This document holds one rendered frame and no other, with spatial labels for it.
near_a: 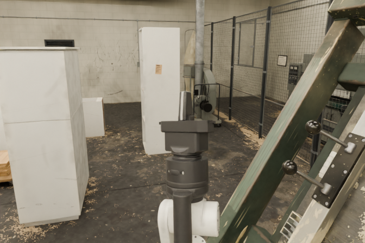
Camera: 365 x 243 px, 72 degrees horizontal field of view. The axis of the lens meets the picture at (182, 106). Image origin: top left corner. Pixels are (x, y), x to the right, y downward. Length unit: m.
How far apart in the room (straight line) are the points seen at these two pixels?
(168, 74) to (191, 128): 3.56
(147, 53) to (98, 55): 4.52
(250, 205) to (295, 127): 0.31
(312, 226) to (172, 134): 0.44
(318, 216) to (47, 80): 2.29
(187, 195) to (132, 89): 8.02
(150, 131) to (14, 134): 2.11
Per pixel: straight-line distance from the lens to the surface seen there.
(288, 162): 0.71
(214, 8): 9.03
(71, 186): 2.85
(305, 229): 0.78
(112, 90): 8.44
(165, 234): 0.57
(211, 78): 5.87
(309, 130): 0.72
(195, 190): 0.51
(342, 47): 1.03
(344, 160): 0.77
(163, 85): 4.04
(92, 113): 5.29
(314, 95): 0.96
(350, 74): 1.01
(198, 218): 0.53
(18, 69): 2.61
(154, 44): 3.98
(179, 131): 0.51
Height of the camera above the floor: 1.73
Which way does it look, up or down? 13 degrees down
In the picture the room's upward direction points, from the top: straight up
